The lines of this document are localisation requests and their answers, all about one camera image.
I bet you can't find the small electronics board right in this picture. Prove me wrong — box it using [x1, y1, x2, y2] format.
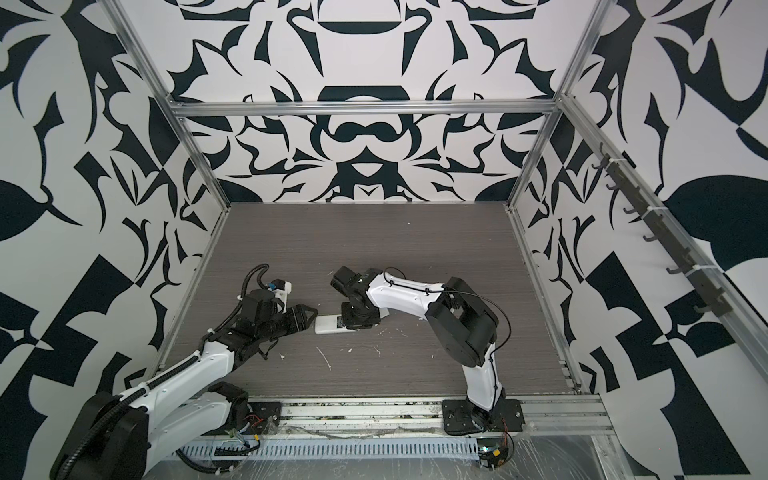
[478, 436, 515, 470]

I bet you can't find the white red remote control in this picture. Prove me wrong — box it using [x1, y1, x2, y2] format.
[314, 315, 353, 335]

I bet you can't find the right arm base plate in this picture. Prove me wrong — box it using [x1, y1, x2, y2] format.
[441, 398, 526, 436]

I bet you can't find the aluminium frame rail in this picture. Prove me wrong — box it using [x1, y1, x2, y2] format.
[170, 99, 556, 118]

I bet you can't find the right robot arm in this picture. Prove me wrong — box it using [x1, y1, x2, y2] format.
[316, 266, 504, 432]

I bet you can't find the white slotted cable duct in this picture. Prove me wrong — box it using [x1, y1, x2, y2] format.
[182, 437, 479, 461]

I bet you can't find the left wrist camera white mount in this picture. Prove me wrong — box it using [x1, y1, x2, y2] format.
[267, 279, 292, 303]

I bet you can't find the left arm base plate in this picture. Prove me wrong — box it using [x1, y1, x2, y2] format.
[221, 401, 283, 435]

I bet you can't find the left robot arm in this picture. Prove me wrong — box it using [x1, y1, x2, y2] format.
[50, 263, 318, 479]

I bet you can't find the black wall hook rail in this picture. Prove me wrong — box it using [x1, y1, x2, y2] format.
[592, 145, 733, 318]

